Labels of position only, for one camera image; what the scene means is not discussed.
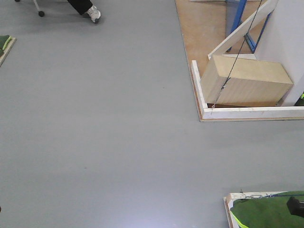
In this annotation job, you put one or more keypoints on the light wooden box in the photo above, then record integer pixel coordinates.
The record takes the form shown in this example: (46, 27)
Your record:
(244, 82)

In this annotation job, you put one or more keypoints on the plywood base platform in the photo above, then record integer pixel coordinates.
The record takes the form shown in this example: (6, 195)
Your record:
(202, 26)

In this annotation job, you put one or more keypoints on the wooden platform bottom right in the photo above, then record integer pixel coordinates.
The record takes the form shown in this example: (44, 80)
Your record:
(231, 197)

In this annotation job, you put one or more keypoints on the white sneaker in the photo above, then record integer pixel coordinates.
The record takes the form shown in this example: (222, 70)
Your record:
(94, 14)

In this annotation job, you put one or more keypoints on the grey chair leg with caster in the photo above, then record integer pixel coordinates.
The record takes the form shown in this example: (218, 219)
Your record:
(40, 12)

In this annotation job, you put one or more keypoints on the green sandbag bottom right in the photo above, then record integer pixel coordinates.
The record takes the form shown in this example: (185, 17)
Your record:
(270, 211)

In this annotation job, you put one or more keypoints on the wooden platform left edge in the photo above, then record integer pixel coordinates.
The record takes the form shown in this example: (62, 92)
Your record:
(7, 50)

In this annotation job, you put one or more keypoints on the white diagonal brace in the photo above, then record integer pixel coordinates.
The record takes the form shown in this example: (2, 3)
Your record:
(261, 13)

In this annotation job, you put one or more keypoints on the green sandbag left edge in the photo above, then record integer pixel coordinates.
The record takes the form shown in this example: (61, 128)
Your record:
(4, 40)

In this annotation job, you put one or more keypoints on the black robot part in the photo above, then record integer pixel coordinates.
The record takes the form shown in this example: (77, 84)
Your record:
(296, 207)

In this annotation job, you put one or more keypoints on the white wooden base frame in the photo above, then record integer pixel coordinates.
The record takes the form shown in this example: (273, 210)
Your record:
(207, 114)

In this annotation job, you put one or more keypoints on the blue metal frame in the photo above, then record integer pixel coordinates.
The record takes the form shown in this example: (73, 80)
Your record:
(234, 14)

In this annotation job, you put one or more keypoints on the white wall panel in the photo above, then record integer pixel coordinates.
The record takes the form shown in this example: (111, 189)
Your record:
(283, 41)

